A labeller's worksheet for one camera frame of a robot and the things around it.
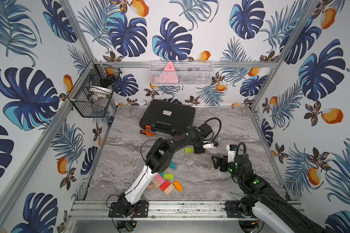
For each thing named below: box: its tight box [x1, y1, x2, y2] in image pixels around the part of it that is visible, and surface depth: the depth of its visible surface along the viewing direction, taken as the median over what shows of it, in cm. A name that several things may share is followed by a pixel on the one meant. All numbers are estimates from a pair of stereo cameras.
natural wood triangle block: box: [146, 183, 155, 192], surface depth 82 cm
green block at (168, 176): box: [163, 173, 175, 180], surface depth 87 cm
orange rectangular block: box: [173, 180, 184, 192], surface depth 84 cm
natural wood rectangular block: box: [163, 183, 175, 196], surface depth 82 cm
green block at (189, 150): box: [184, 147, 195, 153], surface depth 97 cm
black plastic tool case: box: [139, 99, 196, 138], surface depth 109 cm
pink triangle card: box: [157, 61, 179, 84], surface depth 92 cm
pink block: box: [155, 173, 166, 185], surface depth 85 cm
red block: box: [159, 180, 172, 192], surface depth 84 cm
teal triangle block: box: [169, 160, 177, 170], surface depth 91 cm
